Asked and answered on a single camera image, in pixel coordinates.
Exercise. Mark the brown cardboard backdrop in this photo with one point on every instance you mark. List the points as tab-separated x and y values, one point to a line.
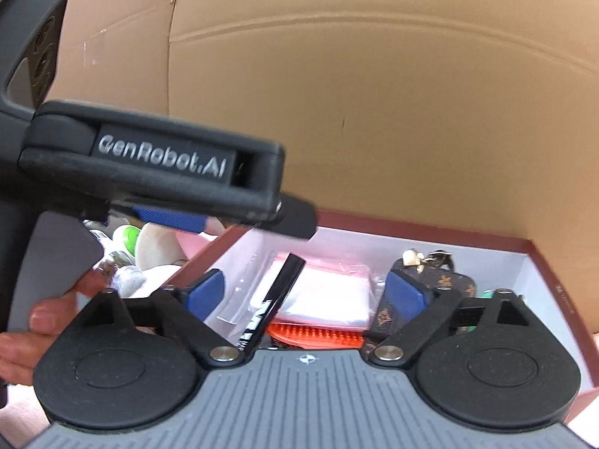
374	103

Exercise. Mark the white bowl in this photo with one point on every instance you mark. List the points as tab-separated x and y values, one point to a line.
157	248

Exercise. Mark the clear plastic zip bag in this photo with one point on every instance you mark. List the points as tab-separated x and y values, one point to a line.
327	297

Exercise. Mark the green and white toy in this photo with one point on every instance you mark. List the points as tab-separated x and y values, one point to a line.
125	239

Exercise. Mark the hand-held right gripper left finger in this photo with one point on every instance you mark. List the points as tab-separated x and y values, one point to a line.
206	292

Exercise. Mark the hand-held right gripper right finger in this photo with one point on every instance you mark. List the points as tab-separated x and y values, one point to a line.
407	295

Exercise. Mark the brown monogram pouch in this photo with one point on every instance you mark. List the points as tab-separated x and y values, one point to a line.
449	280

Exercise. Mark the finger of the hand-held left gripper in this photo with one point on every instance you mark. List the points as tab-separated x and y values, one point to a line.
168	219
297	219

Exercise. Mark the person's left hand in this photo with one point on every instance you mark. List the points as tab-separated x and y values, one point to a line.
51	315

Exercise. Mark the red-brown shoebox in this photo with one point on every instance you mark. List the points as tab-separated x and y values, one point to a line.
561	290

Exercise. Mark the black glossy stick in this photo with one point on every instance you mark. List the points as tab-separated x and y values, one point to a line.
276	299

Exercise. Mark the orange bristle brush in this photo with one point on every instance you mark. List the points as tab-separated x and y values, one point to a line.
313	334

